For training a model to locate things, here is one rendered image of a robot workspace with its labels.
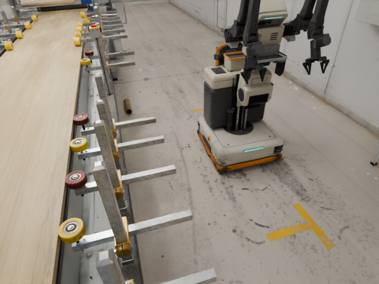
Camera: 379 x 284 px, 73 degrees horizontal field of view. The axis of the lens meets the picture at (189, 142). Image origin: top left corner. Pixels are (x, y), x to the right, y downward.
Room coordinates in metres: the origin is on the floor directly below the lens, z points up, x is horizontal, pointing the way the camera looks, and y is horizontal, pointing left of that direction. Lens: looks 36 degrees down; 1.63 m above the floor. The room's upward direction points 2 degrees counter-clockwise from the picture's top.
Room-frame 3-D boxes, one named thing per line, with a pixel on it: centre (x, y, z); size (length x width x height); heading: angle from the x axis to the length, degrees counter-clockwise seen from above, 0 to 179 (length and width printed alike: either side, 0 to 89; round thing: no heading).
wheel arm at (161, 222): (0.58, 0.21, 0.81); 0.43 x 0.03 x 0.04; 106
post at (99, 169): (0.53, 0.25, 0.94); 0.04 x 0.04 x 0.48; 16
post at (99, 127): (0.77, 0.31, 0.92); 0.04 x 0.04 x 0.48; 16
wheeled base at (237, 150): (2.05, -0.47, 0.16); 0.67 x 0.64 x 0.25; 15
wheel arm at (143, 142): (1.06, 0.35, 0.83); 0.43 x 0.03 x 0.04; 106
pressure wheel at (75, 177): (0.77, 0.47, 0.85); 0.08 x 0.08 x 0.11
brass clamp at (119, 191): (0.79, 0.32, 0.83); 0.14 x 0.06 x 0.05; 16
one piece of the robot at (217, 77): (2.14, -0.44, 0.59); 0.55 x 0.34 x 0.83; 105
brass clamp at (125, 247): (0.55, 0.25, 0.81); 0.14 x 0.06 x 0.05; 16
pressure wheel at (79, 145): (1.01, 0.54, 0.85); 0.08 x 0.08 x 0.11
